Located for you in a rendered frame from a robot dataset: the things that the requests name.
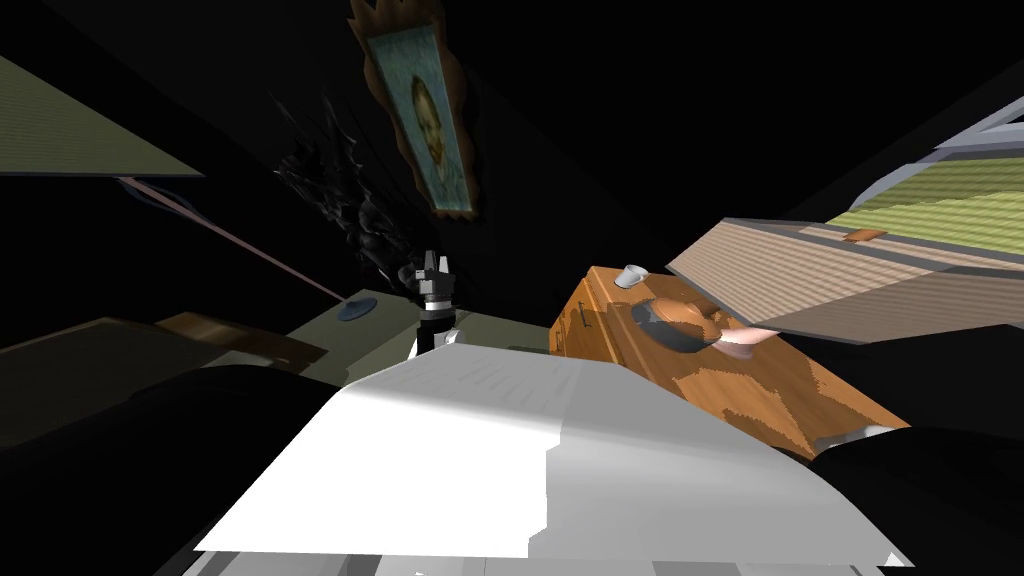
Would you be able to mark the framed portrait picture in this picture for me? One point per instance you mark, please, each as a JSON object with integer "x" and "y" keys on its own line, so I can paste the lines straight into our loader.
{"x": 420, "y": 112}

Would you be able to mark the dark leafy plant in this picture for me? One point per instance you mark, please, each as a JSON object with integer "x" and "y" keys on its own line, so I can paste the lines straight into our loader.
{"x": 352, "y": 200}

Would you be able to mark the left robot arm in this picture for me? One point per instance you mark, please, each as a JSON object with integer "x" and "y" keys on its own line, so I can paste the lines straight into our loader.
{"x": 434, "y": 322}

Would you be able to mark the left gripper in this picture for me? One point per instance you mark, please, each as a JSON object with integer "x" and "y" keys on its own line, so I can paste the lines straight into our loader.
{"x": 434, "y": 286}

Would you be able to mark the brown and grey bowl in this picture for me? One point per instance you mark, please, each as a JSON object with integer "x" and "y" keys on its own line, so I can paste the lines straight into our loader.
{"x": 676, "y": 322}

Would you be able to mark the pink plate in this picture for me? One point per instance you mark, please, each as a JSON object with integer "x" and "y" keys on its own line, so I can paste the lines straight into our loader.
{"x": 740, "y": 342}

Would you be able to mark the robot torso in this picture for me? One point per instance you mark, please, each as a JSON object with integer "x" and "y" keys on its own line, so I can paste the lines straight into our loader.
{"x": 480, "y": 464}

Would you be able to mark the white mug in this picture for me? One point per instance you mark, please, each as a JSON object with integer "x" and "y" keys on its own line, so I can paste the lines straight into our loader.
{"x": 630, "y": 277}

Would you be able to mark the beige striped bed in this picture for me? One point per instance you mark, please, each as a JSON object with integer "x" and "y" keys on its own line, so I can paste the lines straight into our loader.
{"x": 800, "y": 276}

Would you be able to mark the pink floor lamp blue base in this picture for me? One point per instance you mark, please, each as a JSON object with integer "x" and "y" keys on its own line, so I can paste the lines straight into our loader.
{"x": 358, "y": 310}

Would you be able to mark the orange-brown wooden table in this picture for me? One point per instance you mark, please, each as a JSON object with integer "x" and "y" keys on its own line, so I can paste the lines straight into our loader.
{"x": 744, "y": 396}

